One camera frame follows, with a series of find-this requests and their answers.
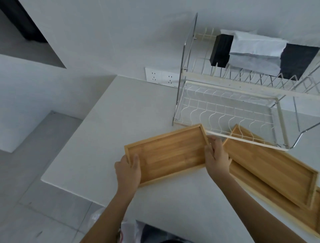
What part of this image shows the dark grey cloth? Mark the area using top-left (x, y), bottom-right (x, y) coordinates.
top-left (279, 43), bottom-right (320, 80)

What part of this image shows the white wall socket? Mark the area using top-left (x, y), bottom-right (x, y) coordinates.
top-left (145, 66), bottom-right (163, 84)
top-left (162, 71), bottom-right (183, 88)

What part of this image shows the two-tier metal dish rack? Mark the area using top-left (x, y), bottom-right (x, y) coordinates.
top-left (172, 13), bottom-right (320, 152)

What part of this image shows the person's left hand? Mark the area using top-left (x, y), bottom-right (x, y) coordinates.
top-left (114, 154), bottom-right (142, 195)

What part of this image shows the small bamboo tray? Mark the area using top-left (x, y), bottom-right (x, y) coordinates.
top-left (124, 124), bottom-right (211, 188)

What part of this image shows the clear plastic bag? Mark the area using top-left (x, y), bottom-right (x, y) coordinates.
top-left (91, 206), bottom-right (148, 243)

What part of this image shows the medium bamboo tray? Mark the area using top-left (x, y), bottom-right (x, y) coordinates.
top-left (222, 124), bottom-right (320, 211)

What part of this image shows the person's left forearm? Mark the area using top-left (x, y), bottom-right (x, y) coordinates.
top-left (80, 187), bottom-right (139, 243)

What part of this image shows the person's right forearm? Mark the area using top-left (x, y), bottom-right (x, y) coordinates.
top-left (209, 172), bottom-right (308, 243)

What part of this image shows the person's right hand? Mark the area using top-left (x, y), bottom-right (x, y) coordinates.
top-left (204, 135), bottom-right (233, 184)

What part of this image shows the large bamboo tray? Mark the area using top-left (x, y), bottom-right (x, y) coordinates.
top-left (228, 160), bottom-right (320, 238)

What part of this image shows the black block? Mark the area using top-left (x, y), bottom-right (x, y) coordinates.
top-left (210, 34), bottom-right (234, 68)

